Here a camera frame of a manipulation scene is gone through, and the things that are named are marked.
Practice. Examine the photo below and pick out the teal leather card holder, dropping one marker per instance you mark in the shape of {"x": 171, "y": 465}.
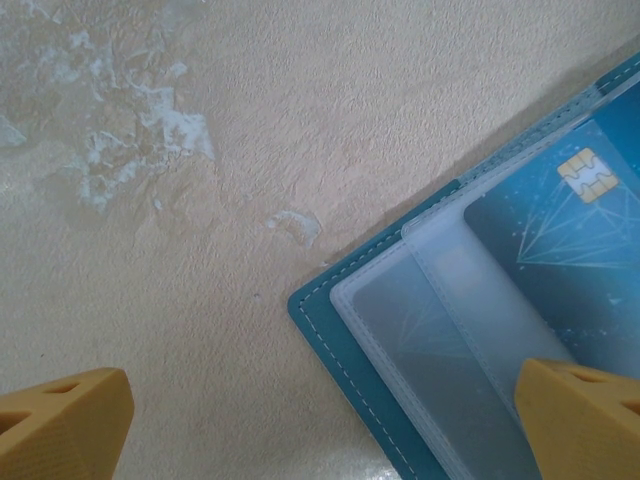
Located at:
{"x": 320, "y": 320}

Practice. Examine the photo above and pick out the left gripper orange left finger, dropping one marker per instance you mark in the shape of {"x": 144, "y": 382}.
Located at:
{"x": 65, "y": 425}

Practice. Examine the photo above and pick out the blue plastic card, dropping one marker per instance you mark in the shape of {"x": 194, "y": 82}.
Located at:
{"x": 550, "y": 260}

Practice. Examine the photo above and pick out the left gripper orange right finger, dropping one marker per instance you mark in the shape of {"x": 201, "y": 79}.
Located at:
{"x": 585, "y": 425}

